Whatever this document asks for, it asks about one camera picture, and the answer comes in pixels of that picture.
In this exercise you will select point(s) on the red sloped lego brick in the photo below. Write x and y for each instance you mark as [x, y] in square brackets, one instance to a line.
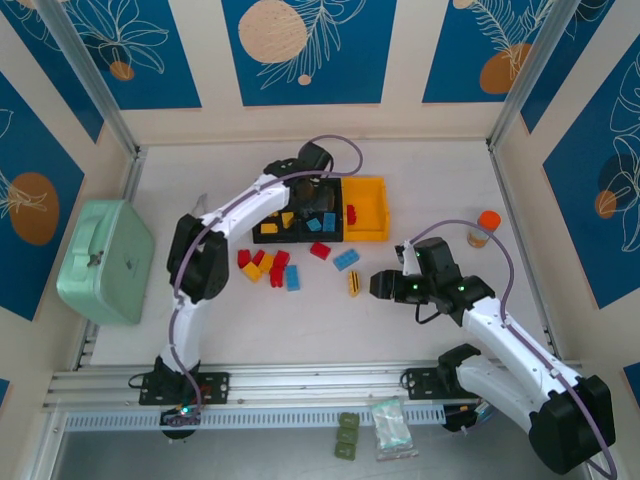
[258, 257]

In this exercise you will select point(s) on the blue eight-stud lego brick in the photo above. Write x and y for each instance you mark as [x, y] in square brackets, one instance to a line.
[293, 278]

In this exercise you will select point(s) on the red six-stud lego brick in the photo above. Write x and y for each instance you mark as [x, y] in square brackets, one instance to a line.
[320, 250]

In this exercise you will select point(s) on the aluminium frame post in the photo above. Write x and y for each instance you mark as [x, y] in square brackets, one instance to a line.
[532, 75]
[92, 75]

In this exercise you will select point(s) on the olive green block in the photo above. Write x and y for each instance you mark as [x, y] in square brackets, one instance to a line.
[345, 451]
[346, 436]
[349, 420]

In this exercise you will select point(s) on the yellow plastic bin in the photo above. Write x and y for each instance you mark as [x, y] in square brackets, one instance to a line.
[367, 200]

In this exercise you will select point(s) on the blue floral wall panel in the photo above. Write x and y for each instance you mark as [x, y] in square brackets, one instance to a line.
[560, 85]
[450, 50]
[50, 75]
[575, 200]
[30, 150]
[350, 75]
[150, 75]

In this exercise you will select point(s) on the aluminium side rail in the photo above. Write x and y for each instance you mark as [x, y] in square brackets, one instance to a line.
[511, 200]
[132, 170]

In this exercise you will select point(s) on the black plastic bin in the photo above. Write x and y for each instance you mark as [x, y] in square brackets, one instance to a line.
[320, 239]
[265, 240]

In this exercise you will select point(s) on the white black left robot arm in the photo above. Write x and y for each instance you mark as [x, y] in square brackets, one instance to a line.
[260, 200]

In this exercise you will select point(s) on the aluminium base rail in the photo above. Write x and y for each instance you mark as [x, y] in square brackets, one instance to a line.
[320, 380]

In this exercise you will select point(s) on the yellow sloped lego brick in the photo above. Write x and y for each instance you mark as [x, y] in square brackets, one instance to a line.
[287, 219]

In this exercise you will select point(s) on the clear plastic bag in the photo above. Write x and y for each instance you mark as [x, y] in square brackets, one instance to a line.
[392, 430]

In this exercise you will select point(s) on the metal tongs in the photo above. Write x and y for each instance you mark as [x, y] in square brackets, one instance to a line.
[201, 201]

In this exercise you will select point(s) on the mint green carry case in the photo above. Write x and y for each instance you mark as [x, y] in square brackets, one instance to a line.
[105, 260]

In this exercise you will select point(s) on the orange capped bottle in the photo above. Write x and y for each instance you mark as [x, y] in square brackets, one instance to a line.
[487, 220]

